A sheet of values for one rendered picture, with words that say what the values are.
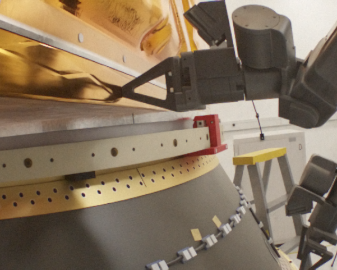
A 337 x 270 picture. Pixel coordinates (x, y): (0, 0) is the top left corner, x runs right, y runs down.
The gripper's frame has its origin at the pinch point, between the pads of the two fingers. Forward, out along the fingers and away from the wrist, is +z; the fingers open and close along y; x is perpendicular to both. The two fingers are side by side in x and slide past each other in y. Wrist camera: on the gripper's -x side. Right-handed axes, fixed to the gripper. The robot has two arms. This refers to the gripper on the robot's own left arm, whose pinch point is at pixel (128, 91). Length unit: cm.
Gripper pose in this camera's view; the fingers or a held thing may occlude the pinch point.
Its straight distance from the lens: 48.5
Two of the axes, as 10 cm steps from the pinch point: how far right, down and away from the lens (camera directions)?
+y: -1.9, 0.3, -9.8
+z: -9.8, 1.0, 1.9
